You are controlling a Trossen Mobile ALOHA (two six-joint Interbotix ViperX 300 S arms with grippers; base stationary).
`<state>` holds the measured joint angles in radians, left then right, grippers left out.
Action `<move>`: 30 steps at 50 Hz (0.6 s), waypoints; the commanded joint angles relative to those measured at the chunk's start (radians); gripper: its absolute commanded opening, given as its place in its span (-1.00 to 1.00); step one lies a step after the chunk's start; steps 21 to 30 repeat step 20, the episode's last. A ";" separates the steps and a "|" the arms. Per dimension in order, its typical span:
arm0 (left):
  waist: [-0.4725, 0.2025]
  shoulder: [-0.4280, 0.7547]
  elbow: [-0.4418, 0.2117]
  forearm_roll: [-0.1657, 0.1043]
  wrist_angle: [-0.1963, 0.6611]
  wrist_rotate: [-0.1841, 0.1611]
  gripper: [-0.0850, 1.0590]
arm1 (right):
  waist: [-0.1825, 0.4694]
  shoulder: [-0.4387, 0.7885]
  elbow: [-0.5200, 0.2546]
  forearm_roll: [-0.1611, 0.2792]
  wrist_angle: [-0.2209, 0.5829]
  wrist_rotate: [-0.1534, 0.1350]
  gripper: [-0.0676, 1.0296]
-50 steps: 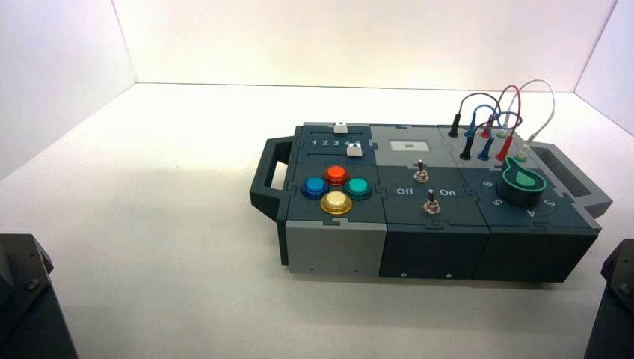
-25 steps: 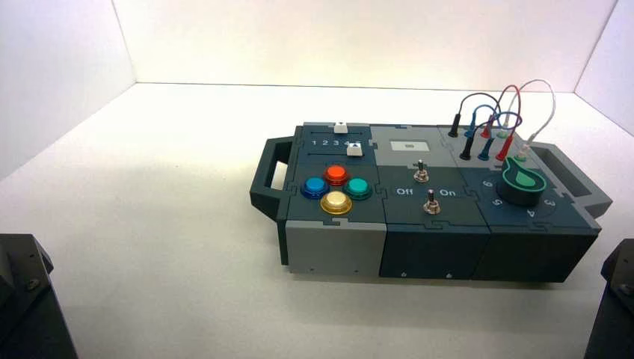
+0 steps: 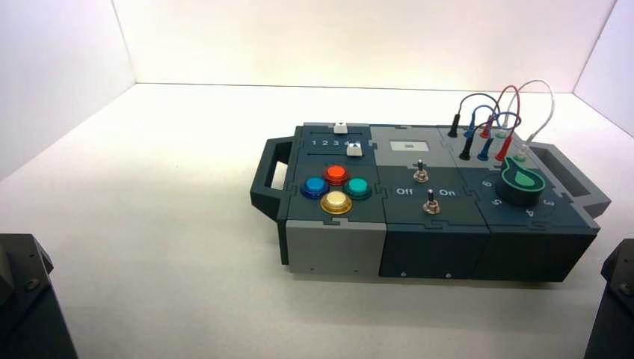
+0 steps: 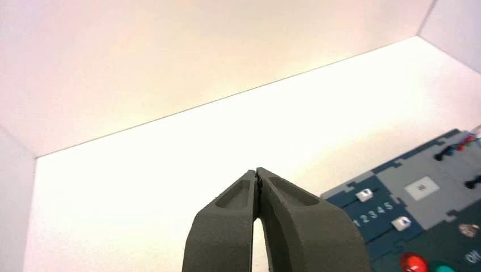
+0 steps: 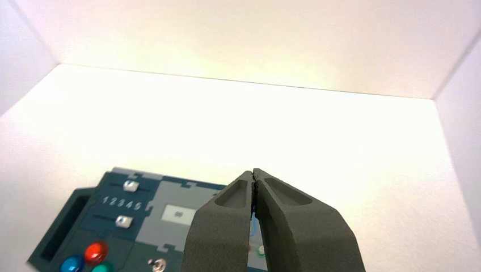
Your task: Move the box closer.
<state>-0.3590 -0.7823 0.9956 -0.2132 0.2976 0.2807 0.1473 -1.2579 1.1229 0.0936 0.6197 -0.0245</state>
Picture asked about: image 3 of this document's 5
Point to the teal grey control panel box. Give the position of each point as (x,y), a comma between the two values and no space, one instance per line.
(431,248)

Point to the blue round push button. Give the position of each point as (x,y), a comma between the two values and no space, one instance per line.
(314,187)

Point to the white digital display window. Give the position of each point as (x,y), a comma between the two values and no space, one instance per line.
(409,146)

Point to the yellow round push button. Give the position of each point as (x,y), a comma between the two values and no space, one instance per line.
(336,202)

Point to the green round push button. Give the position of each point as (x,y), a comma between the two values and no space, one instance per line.
(357,188)

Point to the metal toggle switch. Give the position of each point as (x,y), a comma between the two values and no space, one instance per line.
(421,172)
(431,204)

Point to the red round push button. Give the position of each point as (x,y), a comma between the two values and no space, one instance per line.
(336,174)

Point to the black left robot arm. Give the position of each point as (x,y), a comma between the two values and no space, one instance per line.
(29,317)

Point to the black green rotary knob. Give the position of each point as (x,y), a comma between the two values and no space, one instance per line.
(520,191)

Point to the white slider knob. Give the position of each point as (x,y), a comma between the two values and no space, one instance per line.
(340,128)
(354,149)

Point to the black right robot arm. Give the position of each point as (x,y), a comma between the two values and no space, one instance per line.
(616,312)

